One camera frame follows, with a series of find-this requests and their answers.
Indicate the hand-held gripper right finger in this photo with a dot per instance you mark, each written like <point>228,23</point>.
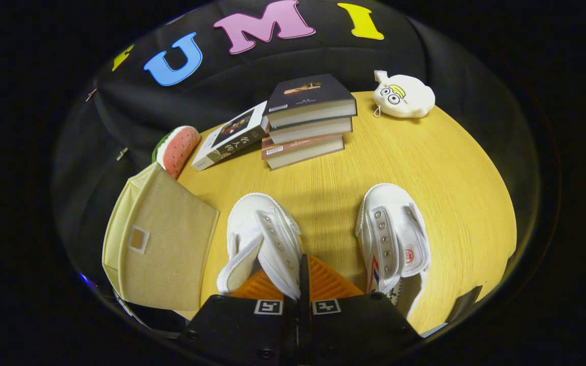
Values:
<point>303,290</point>

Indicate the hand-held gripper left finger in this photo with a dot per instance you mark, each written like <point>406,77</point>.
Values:
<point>237,325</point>

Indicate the white canvas shoe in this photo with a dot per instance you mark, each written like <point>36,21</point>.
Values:
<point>389,218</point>
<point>252,218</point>

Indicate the beige fabric storage box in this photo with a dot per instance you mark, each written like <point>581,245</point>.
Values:
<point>160,244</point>

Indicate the brown cover book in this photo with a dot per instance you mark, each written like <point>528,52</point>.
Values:
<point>303,152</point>

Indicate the thick book with dark spine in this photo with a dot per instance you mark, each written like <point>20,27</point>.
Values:
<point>308,130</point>

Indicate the white portrait cover book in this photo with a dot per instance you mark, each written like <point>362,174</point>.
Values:
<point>232,137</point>

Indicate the watermelon slice plush toy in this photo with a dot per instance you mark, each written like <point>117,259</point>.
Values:
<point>181,150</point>

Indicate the dark cover book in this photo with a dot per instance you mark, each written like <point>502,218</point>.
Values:
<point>305,94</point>

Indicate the silver metal clip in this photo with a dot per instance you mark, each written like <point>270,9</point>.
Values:
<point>122,153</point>

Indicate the white cartoon face plush toy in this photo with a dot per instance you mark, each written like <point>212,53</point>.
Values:
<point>410,96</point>

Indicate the pink clip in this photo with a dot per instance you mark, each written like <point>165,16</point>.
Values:
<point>91,95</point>

